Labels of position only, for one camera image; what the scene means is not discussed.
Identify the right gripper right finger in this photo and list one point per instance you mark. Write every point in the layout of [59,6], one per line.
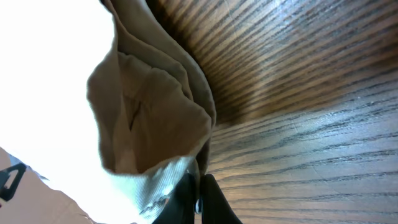
[215,208]

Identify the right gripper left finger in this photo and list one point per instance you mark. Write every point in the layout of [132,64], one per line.
[180,208]

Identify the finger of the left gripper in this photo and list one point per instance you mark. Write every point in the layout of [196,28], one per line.
[10,180]

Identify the beige shorts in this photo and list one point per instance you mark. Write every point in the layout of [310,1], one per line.
[99,100]

